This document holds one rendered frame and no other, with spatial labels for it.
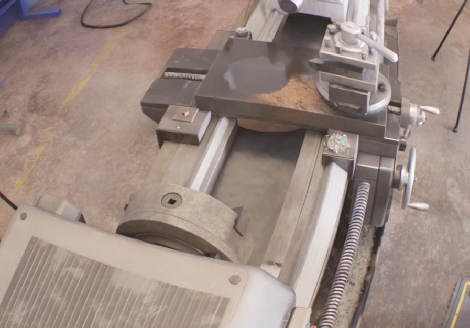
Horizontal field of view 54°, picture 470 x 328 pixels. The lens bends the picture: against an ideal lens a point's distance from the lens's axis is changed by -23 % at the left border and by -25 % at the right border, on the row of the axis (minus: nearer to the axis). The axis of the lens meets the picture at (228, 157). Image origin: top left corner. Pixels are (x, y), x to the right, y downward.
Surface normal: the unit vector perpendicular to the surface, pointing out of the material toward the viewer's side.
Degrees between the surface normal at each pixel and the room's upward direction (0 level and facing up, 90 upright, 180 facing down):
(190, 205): 16
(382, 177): 90
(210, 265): 0
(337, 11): 90
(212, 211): 33
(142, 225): 90
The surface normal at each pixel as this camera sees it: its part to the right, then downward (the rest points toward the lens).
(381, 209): -0.29, 0.70
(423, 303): -0.09, -0.71
